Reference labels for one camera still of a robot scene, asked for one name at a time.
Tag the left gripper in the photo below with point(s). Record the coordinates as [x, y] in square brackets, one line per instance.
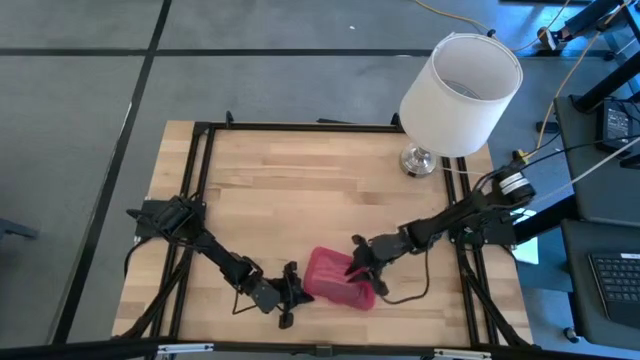
[270, 295]

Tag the silver metal bracket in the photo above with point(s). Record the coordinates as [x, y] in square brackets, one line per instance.
[462, 354]
[185, 348]

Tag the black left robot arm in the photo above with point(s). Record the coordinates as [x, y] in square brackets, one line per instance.
[220, 255]

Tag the dark grey desk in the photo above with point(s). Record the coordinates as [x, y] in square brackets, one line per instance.
[580, 280]
[610, 200]

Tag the table lamp with white shade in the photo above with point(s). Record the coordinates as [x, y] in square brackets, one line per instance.
[460, 100]

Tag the black power adapter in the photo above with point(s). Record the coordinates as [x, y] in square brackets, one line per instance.
[615, 125]

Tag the black stand leg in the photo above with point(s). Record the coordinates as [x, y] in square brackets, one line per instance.
[605, 82]

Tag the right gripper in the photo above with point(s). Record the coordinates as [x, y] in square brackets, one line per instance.
[390, 247]

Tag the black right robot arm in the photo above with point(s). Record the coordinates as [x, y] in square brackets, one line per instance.
[465, 215]

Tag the black aluminium rig frame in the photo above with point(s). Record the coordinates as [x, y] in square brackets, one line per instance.
[300, 127]

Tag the black keyboard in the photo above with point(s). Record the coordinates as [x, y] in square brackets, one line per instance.
[620, 285]

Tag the pink translucent plastic supply box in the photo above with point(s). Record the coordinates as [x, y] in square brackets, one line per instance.
[335, 280]

